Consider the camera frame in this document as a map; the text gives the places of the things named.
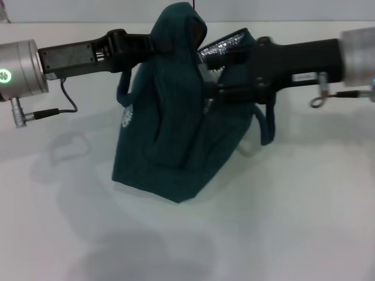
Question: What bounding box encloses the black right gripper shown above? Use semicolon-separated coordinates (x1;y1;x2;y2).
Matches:
204;36;345;105

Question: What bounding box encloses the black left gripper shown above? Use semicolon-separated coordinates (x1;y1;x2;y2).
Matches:
37;28;174;80

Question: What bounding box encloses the dark teal insulated lunch bag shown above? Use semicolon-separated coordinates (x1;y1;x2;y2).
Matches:
111;2;277;205

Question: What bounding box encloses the right arm cable with plug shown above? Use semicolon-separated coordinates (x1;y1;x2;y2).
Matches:
310;73;375;108

